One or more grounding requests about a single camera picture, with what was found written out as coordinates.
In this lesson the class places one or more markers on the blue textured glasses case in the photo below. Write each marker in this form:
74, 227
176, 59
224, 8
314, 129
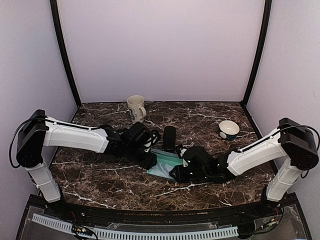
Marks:
166, 161

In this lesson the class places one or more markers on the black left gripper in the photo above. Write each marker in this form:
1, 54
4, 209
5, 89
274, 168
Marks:
147, 163

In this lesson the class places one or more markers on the white and green bowl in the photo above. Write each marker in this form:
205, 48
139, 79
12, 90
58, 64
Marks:
228, 130

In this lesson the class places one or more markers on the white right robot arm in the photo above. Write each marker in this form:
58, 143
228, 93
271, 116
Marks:
292, 141

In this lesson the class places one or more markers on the black hard glasses case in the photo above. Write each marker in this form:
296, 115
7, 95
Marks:
169, 139

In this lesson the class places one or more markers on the white slotted cable duct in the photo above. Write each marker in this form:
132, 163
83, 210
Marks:
134, 232

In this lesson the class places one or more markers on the left black frame post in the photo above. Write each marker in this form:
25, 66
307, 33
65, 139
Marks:
63, 51

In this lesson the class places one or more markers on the cream ceramic mug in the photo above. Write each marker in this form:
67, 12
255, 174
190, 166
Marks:
136, 107

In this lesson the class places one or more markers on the black frame post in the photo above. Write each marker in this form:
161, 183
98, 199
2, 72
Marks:
63, 51
258, 52

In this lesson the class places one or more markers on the right black frame post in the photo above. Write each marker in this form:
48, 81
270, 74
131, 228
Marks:
258, 52

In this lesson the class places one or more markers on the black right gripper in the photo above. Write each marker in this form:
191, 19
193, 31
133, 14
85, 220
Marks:
180, 177

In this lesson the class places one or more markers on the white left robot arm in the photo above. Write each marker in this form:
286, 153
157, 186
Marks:
41, 131

